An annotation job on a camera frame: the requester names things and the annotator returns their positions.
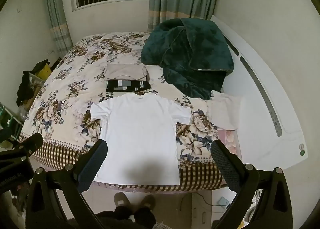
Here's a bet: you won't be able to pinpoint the dark green plush blanket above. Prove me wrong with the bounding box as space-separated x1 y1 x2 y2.
141 18 234 100

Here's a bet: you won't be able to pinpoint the green shelf rack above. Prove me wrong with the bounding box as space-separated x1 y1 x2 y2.
0 101 25 142

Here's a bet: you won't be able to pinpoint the white curved headboard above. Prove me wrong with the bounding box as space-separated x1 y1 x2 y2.
210 15 307 169

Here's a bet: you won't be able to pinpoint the beige folded garment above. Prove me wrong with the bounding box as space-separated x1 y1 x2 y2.
103 63 148 81

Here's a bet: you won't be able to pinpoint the person's dark pants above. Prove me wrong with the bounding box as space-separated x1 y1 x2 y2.
95 205 157 229

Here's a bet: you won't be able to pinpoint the yellow box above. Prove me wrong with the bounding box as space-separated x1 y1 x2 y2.
36 65 52 79

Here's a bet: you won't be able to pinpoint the black cloth on yellow box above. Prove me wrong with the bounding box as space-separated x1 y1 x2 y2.
32 59 50 72

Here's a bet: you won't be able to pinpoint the white t-shirt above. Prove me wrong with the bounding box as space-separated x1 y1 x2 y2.
90 93 192 186

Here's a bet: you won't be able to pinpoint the bed with floral sheet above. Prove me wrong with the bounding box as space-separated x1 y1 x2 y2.
19 31 242 193

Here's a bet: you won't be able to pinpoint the pink floral cloth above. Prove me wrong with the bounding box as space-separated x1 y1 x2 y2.
217 128 243 162

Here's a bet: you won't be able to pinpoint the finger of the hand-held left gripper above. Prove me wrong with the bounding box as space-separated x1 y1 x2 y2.
0 132 44 163
0 127 13 144

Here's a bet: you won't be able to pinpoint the clear plastic storage box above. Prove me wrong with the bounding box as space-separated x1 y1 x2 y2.
29 73 46 88

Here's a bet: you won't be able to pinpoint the narrow grey-green curtain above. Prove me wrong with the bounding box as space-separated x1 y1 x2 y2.
41 0 74 54

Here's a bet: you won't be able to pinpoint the cream crumpled garment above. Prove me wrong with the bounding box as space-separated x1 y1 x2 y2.
206 90 244 131

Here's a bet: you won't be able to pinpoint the white bedside cabinet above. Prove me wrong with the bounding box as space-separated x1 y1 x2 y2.
180 190 213 229

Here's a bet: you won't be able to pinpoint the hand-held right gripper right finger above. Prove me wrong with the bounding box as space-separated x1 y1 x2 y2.
210 139 293 229

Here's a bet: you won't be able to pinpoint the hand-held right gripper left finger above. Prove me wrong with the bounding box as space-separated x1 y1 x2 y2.
25 139 109 229

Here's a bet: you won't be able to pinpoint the black draped garment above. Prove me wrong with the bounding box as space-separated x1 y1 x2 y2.
16 70 34 106

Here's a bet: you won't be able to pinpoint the black striped folded garment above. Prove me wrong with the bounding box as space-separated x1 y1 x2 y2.
105 79 152 93

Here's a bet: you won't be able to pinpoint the grey slipper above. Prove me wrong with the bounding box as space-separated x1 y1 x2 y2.
140 194 156 211
114 192 130 208

